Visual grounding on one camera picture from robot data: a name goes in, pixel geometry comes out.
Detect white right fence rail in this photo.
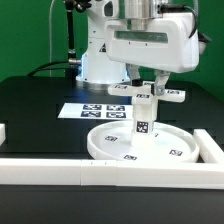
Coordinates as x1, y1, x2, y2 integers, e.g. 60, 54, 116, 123
193, 129, 224, 165

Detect white round table top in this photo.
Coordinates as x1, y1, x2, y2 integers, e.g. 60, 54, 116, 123
87, 120, 199, 163

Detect white fence rail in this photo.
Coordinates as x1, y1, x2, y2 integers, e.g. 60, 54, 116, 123
0, 158, 224, 189
0, 124, 6, 146
193, 129, 224, 165

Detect white left fence rail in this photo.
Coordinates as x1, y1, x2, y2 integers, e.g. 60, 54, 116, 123
0, 124, 6, 146

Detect white front fence rail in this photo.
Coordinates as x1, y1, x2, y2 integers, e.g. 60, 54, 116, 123
0, 158, 224, 189

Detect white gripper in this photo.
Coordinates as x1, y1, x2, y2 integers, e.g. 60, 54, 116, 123
103, 0, 201, 98

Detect white marker sheet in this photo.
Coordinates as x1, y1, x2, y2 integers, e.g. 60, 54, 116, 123
58, 103, 133, 120

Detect grey thin cable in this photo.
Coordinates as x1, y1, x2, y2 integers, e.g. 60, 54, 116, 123
48, 0, 57, 78

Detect white cross-shaped table base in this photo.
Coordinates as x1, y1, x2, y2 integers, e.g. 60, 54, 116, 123
108, 81, 185, 103

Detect black cables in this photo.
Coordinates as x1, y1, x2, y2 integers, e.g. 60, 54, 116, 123
27, 60, 82, 78

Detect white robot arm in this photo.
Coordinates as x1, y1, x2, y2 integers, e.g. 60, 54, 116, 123
78, 0, 199, 95

